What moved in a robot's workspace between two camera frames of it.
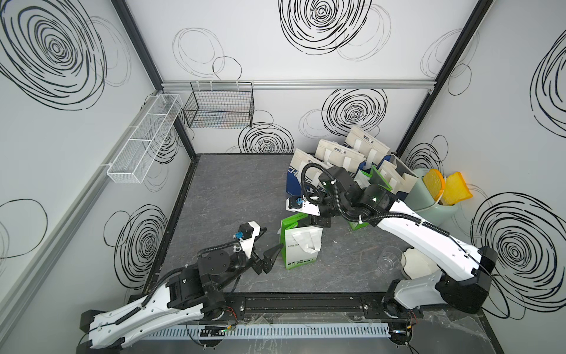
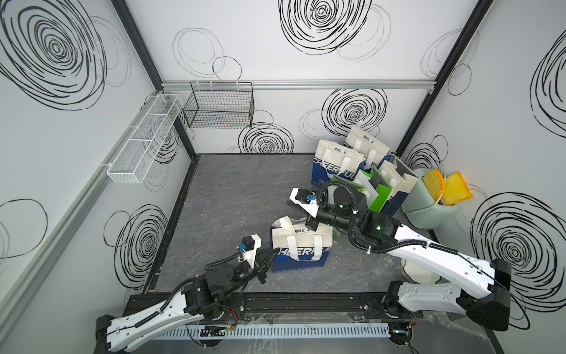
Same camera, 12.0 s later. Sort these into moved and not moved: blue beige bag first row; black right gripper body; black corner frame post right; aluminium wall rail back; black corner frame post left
Moved: blue beige bag first row
Not moved: black corner frame post right; black corner frame post left; black right gripper body; aluminium wall rail back
